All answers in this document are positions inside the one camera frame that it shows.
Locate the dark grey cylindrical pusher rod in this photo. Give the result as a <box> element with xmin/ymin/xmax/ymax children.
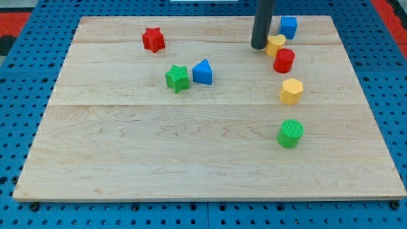
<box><xmin>251</xmin><ymin>0</ymin><xmax>276</xmax><ymax>50</ymax></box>

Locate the red star block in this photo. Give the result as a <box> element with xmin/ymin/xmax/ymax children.
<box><xmin>142</xmin><ymin>27</ymin><xmax>165</xmax><ymax>53</ymax></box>

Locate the light wooden board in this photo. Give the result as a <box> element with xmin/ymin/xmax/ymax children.
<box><xmin>13</xmin><ymin>16</ymin><xmax>406</xmax><ymax>202</ymax></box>

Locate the blue triangle block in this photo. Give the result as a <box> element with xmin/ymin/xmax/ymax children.
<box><xmin>192</xmin><ymin>59</ymin><xmax>212</xmax><ymax>85</ymax></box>

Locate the yellow hexagon block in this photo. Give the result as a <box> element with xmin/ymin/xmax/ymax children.
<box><xmin>279</xmin><ymin>78</ymin><xmax>304</xmax><ymax>106</ymax></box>

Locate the yellow heart block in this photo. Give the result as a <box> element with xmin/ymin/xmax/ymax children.
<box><xmin>265</xmin><ymin>34</ymin><xmax>286</xmax><ymax>57</ymax></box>

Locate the green star block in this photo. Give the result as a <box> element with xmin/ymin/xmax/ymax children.
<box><xmin>165</xmin><ymin>65</ymin><xmax>190</xmax><ymax>94</ymax></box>

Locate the red cylinder block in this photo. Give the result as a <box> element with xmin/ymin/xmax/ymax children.
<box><xmin>273</xmin><ymin>48</ymin><xmax>296</xmax><ymax>73</ymax></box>

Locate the green cylinder block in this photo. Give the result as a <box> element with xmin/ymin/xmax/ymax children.
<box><xmin>277</xmin><ymin>119</ymin><xmax>304</xmax><ymax>148</ymax></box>

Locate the blue cube block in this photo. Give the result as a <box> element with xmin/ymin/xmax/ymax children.
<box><xmin>279</xmin><ymin>16</ymin><xmax>298</xmax><ymax>39</ymax></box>

